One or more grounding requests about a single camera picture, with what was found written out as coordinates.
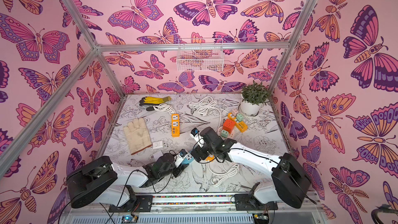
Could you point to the blue power strip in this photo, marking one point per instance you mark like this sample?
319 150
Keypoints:
188 159

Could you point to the beige cotton glove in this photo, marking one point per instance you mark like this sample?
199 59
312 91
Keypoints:
137 135

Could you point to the yellow black work glove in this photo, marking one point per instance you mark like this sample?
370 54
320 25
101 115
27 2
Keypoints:
149 100

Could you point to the white charger plug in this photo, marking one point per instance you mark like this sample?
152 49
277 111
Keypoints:
157 145

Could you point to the white paper leaflet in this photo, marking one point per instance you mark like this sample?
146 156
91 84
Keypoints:
155 156

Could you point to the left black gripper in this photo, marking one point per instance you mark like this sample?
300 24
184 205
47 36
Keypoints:
179 169

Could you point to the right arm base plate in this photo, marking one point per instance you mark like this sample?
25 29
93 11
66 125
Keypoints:
247 202

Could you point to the potted green plant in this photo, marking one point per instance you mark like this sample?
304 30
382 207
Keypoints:
254 97

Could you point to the round beige power strip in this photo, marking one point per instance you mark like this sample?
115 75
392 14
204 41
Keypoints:
234 135

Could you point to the yellow power strip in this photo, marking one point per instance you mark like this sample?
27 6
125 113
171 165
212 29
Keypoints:
175 127
209 158
238 119

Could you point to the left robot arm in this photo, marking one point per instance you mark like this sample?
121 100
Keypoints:
102 181

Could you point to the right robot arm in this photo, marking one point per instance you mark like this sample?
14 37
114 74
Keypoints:
290 182

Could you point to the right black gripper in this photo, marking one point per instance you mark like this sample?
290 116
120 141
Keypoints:
201 149

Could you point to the white wire basket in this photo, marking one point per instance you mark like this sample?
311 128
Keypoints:
200 55

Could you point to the green charger on round strip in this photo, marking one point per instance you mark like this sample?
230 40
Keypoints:
224 134

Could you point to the orange cube socket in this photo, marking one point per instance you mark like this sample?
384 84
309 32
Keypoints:
228 125

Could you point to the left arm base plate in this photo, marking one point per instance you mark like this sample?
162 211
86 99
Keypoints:
140 203

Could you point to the aluminium frame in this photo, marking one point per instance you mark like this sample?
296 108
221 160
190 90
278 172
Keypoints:
22 139

